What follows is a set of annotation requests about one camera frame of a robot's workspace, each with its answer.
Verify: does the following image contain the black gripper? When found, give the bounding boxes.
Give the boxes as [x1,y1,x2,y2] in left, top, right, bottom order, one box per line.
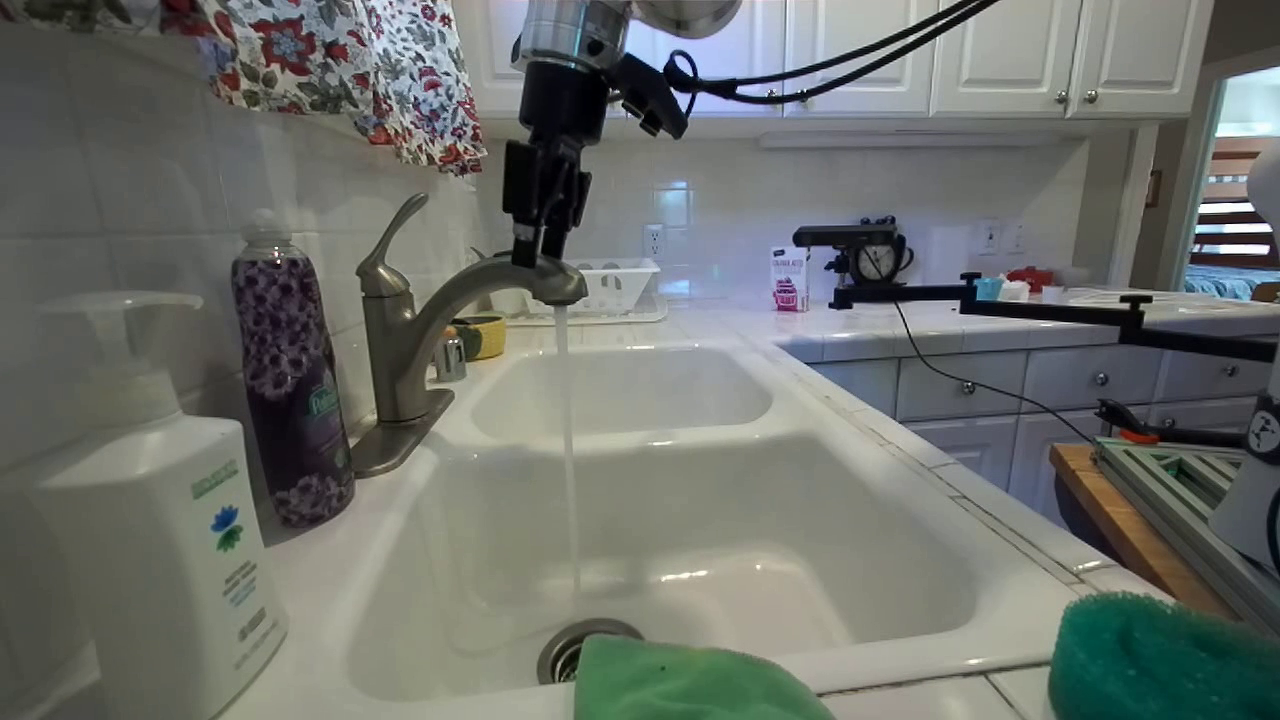
[501,57,616,270]

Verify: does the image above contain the brushed steel tap faucet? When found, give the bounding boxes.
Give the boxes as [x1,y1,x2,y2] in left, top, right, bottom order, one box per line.
[345,189,594,485]

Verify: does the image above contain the chrome air gap cap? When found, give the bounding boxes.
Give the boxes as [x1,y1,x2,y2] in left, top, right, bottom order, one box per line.
[434,327,473,387]

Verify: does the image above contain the floral red curtain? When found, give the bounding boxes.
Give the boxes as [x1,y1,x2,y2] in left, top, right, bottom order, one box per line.
[0,0,491,179]

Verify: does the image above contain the pink labelled white bottle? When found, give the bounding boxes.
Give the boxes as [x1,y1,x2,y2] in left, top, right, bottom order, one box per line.
[768,245,816,317]

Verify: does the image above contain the purple dish soap bottle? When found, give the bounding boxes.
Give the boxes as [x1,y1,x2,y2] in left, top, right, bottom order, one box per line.
[229,202,360,532]

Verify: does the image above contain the white double kitchen sink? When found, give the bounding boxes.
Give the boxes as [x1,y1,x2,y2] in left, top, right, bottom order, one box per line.
[218,331,1173,720]

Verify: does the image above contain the metal sink drain strainer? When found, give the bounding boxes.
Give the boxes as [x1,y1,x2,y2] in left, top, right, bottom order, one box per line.
[531,610,650,686]

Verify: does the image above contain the white lower cabinets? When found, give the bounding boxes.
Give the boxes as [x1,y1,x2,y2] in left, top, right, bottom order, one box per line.
[797,349,1280,532]

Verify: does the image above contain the green sponge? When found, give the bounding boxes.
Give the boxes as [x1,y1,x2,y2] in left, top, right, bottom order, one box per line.
[1043,588,1280,720]
[569,632,840,720]

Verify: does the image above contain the white soap pump dispenser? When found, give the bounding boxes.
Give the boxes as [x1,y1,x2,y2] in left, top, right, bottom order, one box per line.
[28,289,292,720]

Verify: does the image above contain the wooden robot cart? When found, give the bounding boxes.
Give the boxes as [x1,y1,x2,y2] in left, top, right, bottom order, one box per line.
[1050,437,1233,620]

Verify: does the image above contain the white wire dish basket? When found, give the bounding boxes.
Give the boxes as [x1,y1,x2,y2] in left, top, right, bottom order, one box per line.
[507,251,668,327]

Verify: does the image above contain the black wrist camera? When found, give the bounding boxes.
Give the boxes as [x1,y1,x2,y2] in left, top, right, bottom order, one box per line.
[610,48,702,144]

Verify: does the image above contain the black external camera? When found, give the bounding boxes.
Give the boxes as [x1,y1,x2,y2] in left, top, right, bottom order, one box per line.
[788,212,919,293]

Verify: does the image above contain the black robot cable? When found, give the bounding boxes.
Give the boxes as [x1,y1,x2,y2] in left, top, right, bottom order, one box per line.
[661,0,1002,112]

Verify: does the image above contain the black camera cable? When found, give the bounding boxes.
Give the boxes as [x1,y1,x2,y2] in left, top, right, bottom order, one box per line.
[889,297,1112,446]

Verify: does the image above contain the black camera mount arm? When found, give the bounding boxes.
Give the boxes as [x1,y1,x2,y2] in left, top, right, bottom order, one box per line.
[824,267,1280,369]

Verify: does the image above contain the grey green base plate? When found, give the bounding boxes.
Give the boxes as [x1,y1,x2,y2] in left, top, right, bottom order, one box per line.
[1094,428,1280,632]

